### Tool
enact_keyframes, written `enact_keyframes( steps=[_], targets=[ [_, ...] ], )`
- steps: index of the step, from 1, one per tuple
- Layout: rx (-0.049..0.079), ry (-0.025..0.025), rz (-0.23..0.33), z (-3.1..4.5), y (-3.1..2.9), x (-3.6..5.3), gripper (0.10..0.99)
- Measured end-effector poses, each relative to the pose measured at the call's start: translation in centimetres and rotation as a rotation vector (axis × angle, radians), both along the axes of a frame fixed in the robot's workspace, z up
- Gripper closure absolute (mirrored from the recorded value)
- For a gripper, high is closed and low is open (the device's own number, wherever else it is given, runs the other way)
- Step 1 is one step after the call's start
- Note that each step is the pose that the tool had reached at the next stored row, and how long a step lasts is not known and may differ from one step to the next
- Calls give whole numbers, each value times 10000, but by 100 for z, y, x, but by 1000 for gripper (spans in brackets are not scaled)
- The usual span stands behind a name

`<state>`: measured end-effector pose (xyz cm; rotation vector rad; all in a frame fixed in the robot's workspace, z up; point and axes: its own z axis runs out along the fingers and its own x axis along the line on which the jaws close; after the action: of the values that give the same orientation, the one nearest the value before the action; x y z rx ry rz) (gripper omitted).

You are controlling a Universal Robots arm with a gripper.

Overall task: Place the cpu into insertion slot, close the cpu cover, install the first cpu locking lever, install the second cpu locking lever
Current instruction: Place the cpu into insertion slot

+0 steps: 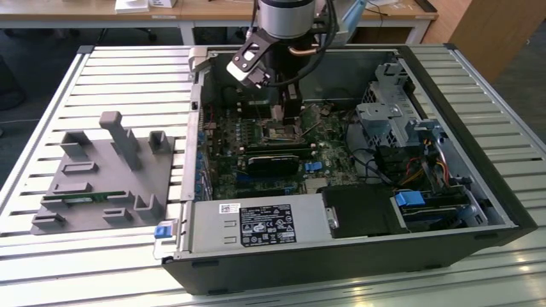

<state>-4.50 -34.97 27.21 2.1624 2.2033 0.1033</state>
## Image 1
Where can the silver CPU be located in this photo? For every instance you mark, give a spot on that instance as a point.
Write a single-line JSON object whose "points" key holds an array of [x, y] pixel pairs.
{"points": [[282, 131]]}

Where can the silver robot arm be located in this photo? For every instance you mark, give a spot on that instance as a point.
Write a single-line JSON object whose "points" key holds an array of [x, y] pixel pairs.
{"points": [[286, 19]]}

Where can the black RAM slot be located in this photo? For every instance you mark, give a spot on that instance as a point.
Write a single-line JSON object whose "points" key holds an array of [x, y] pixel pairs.
{"points": [[277, 144], [250, 104], [250, 114], [250, 111], [277, 153], [250, 107], [277, 147], [277, 150]]}

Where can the CPU socket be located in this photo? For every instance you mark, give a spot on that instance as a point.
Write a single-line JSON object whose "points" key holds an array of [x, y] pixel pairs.
{"points": [[265, 136]]}

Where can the black plastic bay cover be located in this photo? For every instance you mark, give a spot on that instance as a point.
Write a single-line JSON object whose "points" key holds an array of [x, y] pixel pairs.
{"points": [[362, 211]]}

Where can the round coin battery holder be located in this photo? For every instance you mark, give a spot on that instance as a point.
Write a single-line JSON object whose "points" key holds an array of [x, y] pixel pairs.
{"points": [[325, 108]]}

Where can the grey metal drive cage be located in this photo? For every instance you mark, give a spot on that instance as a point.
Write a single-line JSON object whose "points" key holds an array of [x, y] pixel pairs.
{"points": [[380, 118]]}

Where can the green motherboard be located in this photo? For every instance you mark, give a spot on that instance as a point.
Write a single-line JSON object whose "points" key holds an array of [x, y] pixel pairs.
{"points": [[333, 150]]}

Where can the black graphics card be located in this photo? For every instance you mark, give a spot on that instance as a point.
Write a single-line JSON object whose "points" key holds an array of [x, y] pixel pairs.
{"points": [[273, 166]]}

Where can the blue board connector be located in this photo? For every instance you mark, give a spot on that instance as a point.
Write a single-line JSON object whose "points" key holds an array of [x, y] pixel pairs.
{"points": [[313, 166]]}

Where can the small labelled white box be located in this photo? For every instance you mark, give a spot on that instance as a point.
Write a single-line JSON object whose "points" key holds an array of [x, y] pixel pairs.
{"points": [[165, 3]]}

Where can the silver finned heat sink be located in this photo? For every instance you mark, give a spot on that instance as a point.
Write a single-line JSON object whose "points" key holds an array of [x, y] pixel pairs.
{"points": [[316, 185]]}

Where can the wooden desk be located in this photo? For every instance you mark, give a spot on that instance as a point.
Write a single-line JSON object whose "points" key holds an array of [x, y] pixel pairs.
{"points": [[86, 14]]}

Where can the wooden cabinet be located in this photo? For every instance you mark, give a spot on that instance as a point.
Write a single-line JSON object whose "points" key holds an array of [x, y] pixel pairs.
{"points": [[491, 32]]}

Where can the hard disk in blue carrier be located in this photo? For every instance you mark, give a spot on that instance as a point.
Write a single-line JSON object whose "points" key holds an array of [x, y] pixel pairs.
{"points": [[409, 199]]}

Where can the silver power supply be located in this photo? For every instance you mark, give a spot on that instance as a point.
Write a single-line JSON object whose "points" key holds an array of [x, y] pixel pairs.
{"points": [[213, 224]]}

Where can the grey parts rack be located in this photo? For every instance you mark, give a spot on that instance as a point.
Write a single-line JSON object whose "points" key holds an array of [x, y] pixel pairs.
{"points": [[107, 179]]}

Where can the green RAM stick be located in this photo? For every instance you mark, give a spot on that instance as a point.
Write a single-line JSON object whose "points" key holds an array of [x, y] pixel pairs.
{"points": [[101, 195]]}

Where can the blue case latch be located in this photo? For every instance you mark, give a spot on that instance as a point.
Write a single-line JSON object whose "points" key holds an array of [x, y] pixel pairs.
{"points": [[165, 231]]}

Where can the black PC case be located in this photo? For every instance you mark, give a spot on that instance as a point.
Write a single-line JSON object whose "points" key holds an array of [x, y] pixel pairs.
{"points": [[298, 275]]}

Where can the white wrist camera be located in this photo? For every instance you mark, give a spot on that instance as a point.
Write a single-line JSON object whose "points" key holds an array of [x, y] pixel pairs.
{"points": [[245, 64]]}

